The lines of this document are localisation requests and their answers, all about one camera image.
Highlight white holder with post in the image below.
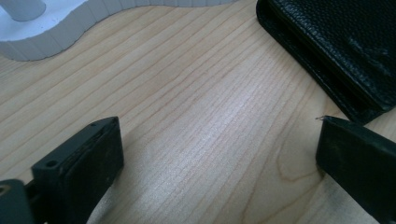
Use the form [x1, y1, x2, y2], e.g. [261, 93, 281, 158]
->
[0, 0, 241, 62]

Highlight black leather wallet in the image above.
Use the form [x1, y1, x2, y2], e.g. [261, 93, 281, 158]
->
[255, 0, 396, 125]

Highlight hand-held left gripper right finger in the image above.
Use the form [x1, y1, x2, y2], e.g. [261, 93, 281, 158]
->
[316, 115, 396, 224]

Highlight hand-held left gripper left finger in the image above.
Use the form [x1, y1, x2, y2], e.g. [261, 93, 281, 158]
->
[31, 116, 125, 224]

